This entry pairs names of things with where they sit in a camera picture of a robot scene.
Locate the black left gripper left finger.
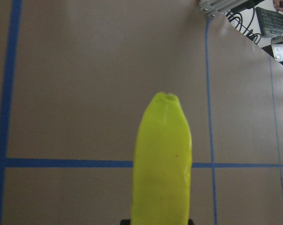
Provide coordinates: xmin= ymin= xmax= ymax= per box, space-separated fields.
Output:
xmin=120 ymin=219 xmax=130 ymax=225

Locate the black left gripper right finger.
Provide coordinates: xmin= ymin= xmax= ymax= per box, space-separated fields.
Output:
xmin=188 ymin=219 xmax=194 ymax=225

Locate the yellow-green banana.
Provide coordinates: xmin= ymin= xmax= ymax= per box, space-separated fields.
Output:
xmin=130 ymin=92 xmax=192 ymax=225

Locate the person hand on mouse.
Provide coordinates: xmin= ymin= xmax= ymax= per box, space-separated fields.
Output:
xmin=273 ymin=0 xmax=283 ymax=12

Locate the small grey box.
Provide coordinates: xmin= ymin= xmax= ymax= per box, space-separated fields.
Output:
xmin=271 ymin=35 xmax=283 ymax=62

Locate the black keyboard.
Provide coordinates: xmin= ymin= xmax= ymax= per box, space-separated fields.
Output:
xmin=255 ymin=7 xmax=283 ymax=38

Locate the bundle of black cables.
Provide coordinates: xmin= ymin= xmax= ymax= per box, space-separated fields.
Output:
xmin=224 ymin=8 xmax=261 ymax=45

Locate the aluminium frame post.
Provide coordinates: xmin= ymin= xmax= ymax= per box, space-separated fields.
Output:
xmin=198 ymin=0 xmax=247 ymax=19

